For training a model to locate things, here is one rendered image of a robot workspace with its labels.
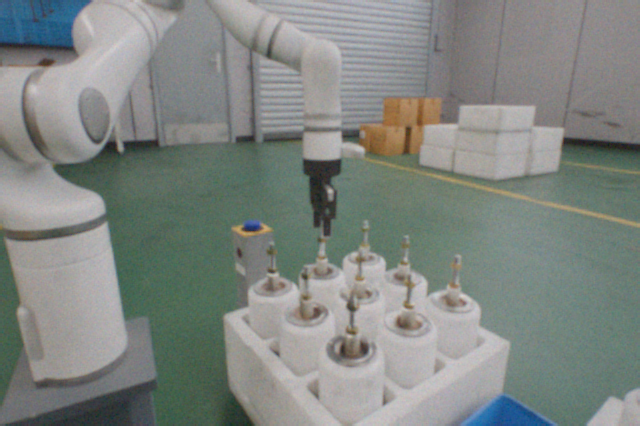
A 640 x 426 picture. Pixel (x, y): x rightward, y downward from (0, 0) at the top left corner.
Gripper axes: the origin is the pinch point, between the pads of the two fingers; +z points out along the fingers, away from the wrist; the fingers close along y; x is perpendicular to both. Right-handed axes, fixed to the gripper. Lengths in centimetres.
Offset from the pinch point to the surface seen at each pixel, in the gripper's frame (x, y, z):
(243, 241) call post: -15.7, -9.2, 5.4
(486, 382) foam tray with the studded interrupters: 24.0, 24.2, 22.7
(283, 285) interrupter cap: -8.8, 4.7, 9.9
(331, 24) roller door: 138, -519, -127
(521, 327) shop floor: 57, -4, 35
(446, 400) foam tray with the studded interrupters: 13.3, 28.5, 20.4
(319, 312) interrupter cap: -4.2, 15.8, 9.9
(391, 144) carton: 154, -318, 24
